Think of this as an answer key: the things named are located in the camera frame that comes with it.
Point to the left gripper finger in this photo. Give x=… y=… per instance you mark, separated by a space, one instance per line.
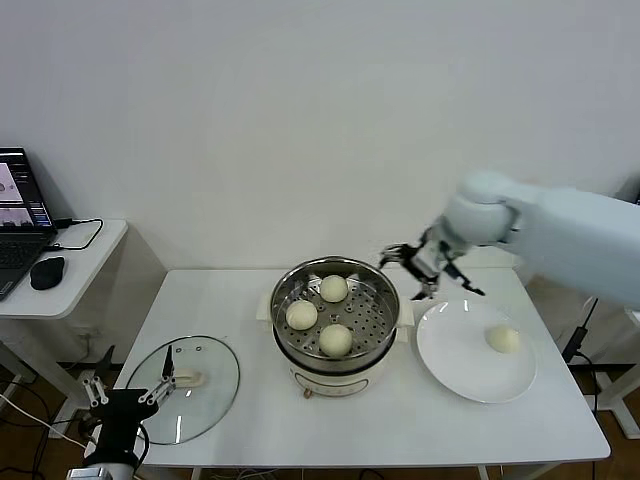
x=96 y=392
x=159 y=390

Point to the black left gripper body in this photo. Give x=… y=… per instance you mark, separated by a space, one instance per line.
x=122 y=410

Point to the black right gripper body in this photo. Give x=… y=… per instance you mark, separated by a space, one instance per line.
x=414 y=256

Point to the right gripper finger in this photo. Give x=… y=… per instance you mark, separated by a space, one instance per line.
x=427 y=289
x=400 y=252

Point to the white steamed baozi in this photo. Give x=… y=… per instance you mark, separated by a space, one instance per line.
x=301 y=315
x=503 y=339
x=333 y=289
x=335 y=340

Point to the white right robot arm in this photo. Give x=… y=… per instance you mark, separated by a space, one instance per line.
x=480 y=210

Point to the stainless steel steamer basket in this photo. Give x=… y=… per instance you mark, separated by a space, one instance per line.
x=370 y=320

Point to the white round plate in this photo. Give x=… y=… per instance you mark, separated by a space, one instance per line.
x=450 y=350

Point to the white side table with mouse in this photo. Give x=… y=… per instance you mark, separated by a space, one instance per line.
x=75 y=280

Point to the cream electric cooker base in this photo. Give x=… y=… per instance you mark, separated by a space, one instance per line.
x=340 y=382

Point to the black computer mouse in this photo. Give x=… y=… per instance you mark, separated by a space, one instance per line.
x=47 y=273

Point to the black laptop with pink screen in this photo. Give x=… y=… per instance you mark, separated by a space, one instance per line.
x=20 y=250

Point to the white side table with label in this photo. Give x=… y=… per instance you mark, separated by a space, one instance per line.
x=612 y=397

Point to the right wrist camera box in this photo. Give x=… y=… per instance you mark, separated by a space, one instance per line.
x=427 y=265

